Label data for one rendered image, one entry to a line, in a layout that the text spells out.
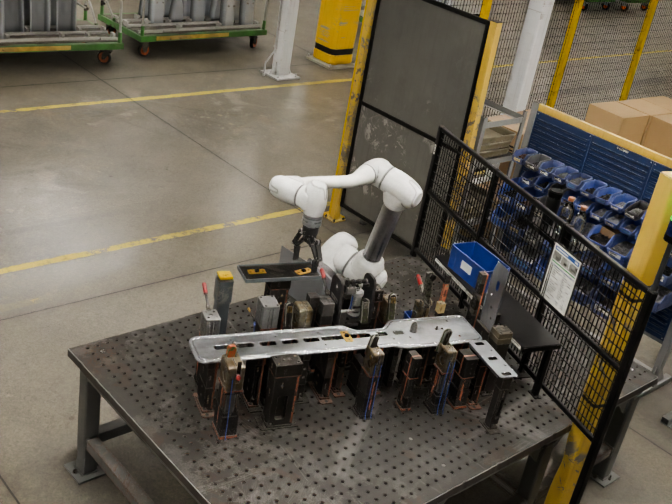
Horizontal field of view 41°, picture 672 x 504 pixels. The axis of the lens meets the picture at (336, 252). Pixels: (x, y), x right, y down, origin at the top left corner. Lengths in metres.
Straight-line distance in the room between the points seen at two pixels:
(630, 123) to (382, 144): 2.49
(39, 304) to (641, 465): 3.79
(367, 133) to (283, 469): 3.88
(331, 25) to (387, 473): 8.60
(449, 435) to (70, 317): 2.72
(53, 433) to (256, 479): 1.57
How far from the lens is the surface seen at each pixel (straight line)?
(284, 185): 4.06
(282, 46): 11.02
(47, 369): 5.41
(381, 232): 4.58
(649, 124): 8.69
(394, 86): 6.86
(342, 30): 11.81
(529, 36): 8.51
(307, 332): 4.05
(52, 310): 5.94
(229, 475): 3.70
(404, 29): 6.76
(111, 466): 4.42
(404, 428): 4.11
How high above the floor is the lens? 3.15
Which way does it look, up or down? 27 degrees down
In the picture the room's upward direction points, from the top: 10 degrees clockwise
